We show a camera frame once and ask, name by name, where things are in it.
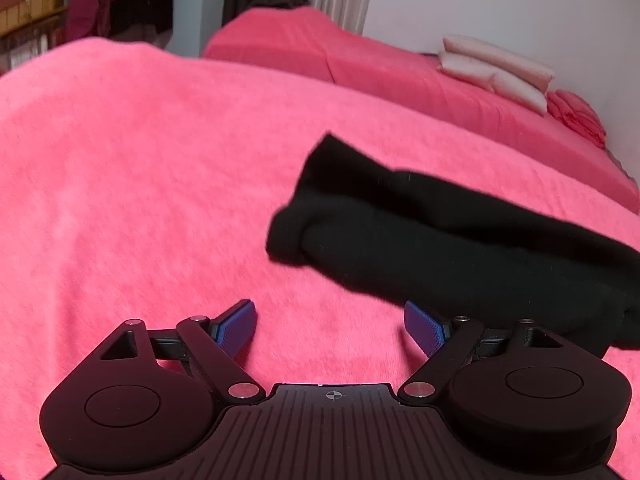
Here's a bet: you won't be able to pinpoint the far bed pink sheet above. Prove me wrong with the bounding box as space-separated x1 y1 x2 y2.
203 6 639 212

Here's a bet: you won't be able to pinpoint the wooden shelf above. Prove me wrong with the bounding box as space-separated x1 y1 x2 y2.
1 0 68 75

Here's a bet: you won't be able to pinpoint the lower pale pink pillow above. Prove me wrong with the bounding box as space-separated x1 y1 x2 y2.
438 51 548 116

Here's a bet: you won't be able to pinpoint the black pants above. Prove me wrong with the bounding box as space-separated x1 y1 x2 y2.
266 136 639 356

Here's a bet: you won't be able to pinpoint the near bed pink blanket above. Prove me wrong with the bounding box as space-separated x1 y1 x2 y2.
1 39 639 479

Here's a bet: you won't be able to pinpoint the folded pink blanket stack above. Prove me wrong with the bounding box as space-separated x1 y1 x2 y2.
546 90 606 148

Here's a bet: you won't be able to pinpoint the pale pink pillow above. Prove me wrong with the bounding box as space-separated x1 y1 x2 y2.
442 35 555 93
438 51 548 116

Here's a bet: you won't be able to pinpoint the upper pale pink pillow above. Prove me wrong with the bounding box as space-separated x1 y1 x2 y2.
442 35 555 93

